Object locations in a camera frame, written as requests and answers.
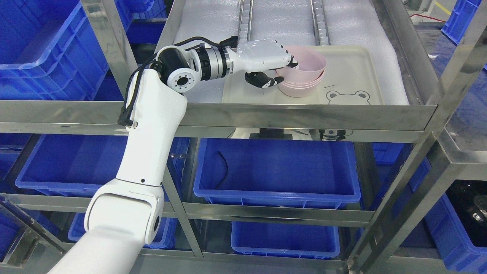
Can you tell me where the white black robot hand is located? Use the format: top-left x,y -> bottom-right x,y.
227,38 -> 299,89

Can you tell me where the pink plastic bowl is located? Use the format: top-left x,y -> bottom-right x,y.
275,46 -> 327,84

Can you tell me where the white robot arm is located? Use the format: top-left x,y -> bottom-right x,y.
49,36 -> 239,274

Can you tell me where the stacked pink bowl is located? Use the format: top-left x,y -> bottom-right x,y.
278,71 -> 324,98

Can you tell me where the blue crate bottom middle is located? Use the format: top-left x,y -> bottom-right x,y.
230,221 -> 341,260

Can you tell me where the cream bear tray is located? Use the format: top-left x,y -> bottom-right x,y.
222,46 -> 384,105

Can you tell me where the blue crate under tray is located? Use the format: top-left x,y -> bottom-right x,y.
193,139 -> 361,209

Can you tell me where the blue crate upper left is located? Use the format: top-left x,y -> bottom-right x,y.
0,0 -> 108,101

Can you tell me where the steel shelving rack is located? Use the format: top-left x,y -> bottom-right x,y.
1,0 -> 486,273

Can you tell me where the black helmet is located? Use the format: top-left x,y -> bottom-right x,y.
446,179 -> 486,248

